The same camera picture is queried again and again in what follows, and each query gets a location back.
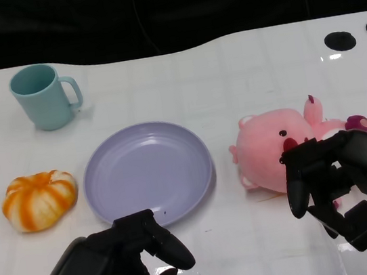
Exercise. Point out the orange white pumpkin toy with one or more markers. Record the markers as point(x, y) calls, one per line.
point(38, 202)

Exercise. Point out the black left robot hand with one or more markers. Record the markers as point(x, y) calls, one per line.
point(86, 271)

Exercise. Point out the light blue plastic mug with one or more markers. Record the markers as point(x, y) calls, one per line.
point(45, 105)

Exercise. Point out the pink plush beaver doll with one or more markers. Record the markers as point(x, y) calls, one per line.
point(260, 147)

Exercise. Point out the lavender plastic plate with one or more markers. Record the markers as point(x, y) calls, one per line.
point(147, 173)

